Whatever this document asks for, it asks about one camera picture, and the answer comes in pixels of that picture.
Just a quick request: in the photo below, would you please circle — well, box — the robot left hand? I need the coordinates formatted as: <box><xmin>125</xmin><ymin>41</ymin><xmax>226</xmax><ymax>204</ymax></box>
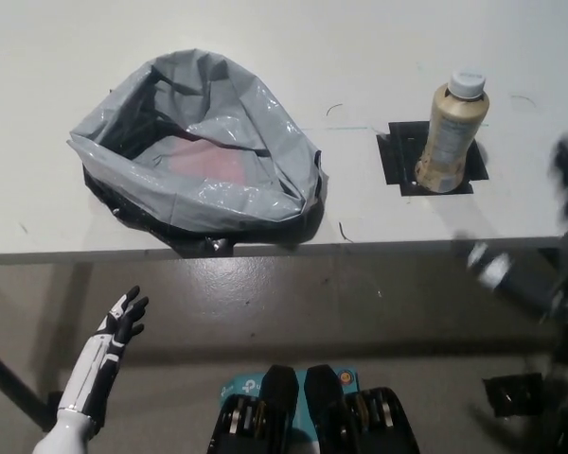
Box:
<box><xmin>56</xmin><ymin>285</ymin><xmax>151</xmax><ymax>423</ymax></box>

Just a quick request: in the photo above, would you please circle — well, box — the beige protein shake bottle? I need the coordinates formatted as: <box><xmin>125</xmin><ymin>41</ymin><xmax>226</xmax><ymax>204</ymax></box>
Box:
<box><xmin>415</xmin><ymin>69</ymin><xmax>491</xmax><ymax>194</ymax></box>

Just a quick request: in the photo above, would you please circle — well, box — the grey plastic mailer bag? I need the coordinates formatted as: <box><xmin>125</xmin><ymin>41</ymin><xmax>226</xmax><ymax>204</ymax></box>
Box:
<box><xmin>66</xmin><ymin>48</ymin><xmax>330</xmax><ymax>236</ymax></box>

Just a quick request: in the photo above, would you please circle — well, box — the black table leg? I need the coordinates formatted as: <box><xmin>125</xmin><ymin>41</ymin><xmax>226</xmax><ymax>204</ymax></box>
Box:
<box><xmin>0</xmin><ymin>337</ymin><xmax>49</xmax><ymax>419</ymax></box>

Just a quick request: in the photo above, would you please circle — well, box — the teal printed box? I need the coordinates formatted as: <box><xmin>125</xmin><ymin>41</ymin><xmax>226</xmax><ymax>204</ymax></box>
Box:
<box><xmin>219</xmin><ymin>366</ymin><xmax>364</xmax><ymax>454</ymax></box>

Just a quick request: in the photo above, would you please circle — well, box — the black tape square marker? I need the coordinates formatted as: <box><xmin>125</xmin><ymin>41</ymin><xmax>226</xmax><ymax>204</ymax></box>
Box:
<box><xmin>376</xmin><ymin>120</ymin><xmax>490</xmax><ymax>197</ymax></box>

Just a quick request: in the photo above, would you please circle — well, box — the robot left black body block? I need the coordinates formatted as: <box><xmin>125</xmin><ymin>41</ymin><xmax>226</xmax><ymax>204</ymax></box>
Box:
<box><xmin>209</xmin><ymin>364</ymin><xmax>298</xmax><ymax>454</ymax></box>

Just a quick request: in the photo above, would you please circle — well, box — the small black tape patch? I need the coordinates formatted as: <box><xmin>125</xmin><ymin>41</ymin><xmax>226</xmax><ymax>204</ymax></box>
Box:
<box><xmin>482</xmin><ymin>372</ymin><xmax>546</xmax><ymax>418</ymax></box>

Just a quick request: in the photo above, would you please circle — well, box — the red flat item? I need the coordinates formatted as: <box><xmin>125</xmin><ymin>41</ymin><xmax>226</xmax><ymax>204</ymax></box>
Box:
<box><xmin>169</xmin><ymin>135</ymin><xmax>248</xmax><ymax>186</ymax></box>

